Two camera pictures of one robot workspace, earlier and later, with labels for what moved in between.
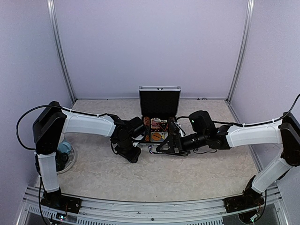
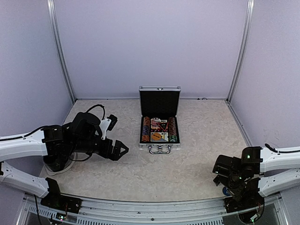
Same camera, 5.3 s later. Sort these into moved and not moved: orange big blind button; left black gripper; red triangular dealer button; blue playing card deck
Moved: left black gripper
Not moved: orange big blind button; blue playing card deck; red triangular dealer button
